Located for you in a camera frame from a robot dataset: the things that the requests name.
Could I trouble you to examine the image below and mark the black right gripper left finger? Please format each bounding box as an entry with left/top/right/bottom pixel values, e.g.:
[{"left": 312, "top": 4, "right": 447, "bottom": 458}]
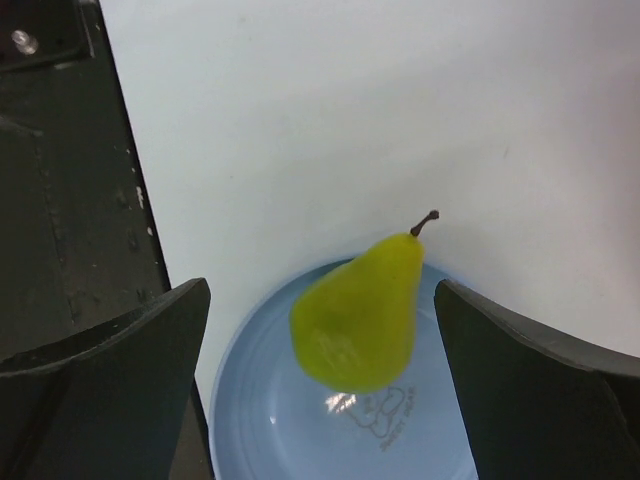
[{"left": 1, "top": 278, "right": 211, "bottom": 479}]

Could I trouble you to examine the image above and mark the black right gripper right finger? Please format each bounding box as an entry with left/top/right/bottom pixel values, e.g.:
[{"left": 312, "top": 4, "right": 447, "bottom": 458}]
[{"left": 434, "top": 280, "right": 639, "bottom": 479}]

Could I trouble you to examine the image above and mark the green fake pear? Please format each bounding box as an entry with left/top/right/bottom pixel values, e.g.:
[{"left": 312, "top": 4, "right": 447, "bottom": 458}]
[{"left": 290, "top": 210, "right": 439, "bottom": 394}]

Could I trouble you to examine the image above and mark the blue plastic bowl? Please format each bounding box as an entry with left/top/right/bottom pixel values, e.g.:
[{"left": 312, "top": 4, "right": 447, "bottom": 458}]
[{"left": 209, "top": 265, "right": 477, "bottom": 479}]

